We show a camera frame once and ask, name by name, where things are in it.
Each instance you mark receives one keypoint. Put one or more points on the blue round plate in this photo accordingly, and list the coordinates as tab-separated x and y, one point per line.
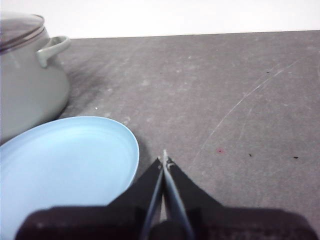
65	165

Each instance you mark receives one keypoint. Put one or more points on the glass lid with green knob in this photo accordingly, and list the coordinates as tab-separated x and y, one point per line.
22	32

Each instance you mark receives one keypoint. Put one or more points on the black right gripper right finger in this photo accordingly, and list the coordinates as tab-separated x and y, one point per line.
225	225

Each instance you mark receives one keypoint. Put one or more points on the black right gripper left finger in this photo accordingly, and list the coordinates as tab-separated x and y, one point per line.
100	222

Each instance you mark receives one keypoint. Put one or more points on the pale green electric steamer pot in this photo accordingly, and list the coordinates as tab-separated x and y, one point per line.
30	95

